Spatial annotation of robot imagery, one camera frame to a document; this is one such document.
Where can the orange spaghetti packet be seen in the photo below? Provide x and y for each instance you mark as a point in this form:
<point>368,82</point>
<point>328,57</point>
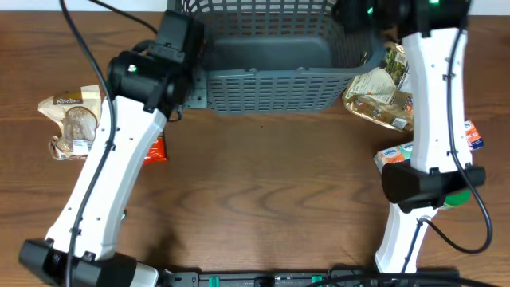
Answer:
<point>157,152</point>

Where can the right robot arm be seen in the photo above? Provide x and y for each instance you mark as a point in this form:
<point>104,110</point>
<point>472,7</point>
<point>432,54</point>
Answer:
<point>433,35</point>

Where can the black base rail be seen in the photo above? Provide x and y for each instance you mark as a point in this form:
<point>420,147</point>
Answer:
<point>193,279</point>

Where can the gold foil snack bag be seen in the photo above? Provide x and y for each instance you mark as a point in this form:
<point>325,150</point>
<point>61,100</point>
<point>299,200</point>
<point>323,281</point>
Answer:
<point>383,96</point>

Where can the Kleenex tissue multipack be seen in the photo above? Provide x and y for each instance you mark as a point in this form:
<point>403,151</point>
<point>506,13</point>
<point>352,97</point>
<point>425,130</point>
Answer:
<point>403,152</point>

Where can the green lid jar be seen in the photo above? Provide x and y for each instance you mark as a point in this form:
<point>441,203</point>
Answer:
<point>458,199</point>

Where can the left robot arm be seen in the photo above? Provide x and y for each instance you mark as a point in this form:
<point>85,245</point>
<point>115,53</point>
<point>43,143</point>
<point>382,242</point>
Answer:
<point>143,86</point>

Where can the grey plastic basket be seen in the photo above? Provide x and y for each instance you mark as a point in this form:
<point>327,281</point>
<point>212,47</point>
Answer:
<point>273,56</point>

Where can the white brown nuts bag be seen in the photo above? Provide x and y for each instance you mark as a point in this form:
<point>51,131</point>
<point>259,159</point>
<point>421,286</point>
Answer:
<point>77,114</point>

